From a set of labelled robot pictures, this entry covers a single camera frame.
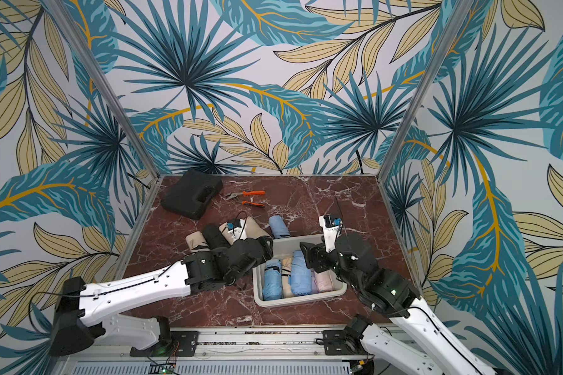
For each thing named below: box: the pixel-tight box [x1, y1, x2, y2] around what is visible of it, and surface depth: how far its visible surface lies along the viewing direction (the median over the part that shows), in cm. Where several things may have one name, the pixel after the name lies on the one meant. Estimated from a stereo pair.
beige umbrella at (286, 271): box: [281, 257, 295, 299], surface depth 84 cm
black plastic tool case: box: [161, 169, 223, 220], surface depth 109 cm
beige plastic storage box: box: [252, 234, 348, 308], surface depth 82 cm
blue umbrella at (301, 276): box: [290, 250, 312, 297], surface depth 83 cm
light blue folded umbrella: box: [268, 214, 291, 240], surface depth 102 cm
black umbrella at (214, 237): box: [202, 223, 231, 250], surface depth 96 cm
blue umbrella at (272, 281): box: [262, 258, 283, 301], surface depth 84 cm
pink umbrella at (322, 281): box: [310, 268, 334, 294], surface depth 82 cm
